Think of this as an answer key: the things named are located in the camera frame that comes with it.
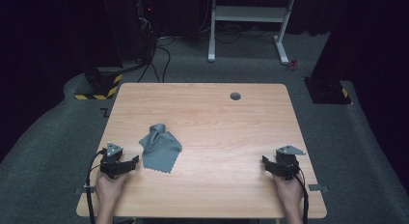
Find grey tape strip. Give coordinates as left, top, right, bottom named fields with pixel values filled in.
left=308, top=183, right=330, bottom=193
left=74, top=185, right=96, bottom=196

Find white metal stand frame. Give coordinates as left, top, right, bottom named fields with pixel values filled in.
left=207, top=0, right=299, bottom=66

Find person's left hand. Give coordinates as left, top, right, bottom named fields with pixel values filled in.
left=95, top=170, right=130, bottom=210

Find black floor cables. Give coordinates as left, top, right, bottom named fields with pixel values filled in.
left=136, top=33, right=177, bottom=84

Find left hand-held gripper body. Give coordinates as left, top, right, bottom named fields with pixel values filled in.
left=99, top=141, right=127, bottom=181

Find grey cloth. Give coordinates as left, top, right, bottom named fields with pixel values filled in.
left=138, top=123, right=183, bottom=175

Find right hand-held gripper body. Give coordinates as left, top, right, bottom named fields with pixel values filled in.
left=273, top=145, right=307, bottom=182

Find black yellow striped stand base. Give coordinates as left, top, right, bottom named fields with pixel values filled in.
left=73, top=66, right=124, bottom=101

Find dark equipment rack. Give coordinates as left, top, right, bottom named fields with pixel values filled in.
left=134, top=0, right=159, bottom=63

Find person's right hand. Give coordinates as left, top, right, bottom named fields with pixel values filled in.
left=271, top=172, right=305, bottom=216

